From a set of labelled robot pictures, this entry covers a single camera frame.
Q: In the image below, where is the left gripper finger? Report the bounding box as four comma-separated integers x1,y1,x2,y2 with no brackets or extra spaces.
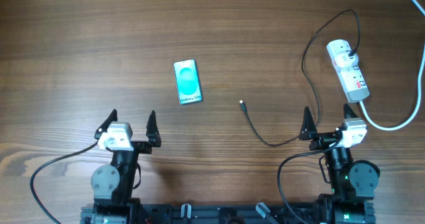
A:
94,109,118,140
145,110,161,147

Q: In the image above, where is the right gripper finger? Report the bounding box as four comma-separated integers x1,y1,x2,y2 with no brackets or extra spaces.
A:
343,103,358,119
299,106,318,140

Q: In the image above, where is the teal Samsung Galaxy smartphone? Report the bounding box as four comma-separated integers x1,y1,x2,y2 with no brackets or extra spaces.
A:
173,59,203,105

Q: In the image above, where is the black USB charging cable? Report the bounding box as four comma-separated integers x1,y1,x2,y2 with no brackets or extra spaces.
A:
239,9,362,148

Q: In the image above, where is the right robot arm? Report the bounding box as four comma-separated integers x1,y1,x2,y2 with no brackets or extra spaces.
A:
299,104,381,224

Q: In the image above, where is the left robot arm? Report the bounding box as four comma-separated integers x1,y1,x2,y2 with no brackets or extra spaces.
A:
80,110,161,224

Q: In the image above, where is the white USB charger plug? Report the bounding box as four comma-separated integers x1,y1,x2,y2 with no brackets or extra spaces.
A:
332,52,359,72

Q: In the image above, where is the white power strip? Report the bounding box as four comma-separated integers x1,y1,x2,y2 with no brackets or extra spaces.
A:
327,39,370,103

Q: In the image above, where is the white power strip cord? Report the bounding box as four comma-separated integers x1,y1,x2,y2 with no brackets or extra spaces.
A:
359,43,425,132

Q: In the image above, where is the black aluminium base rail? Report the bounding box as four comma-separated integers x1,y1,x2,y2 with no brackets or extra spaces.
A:
80,203,377,224

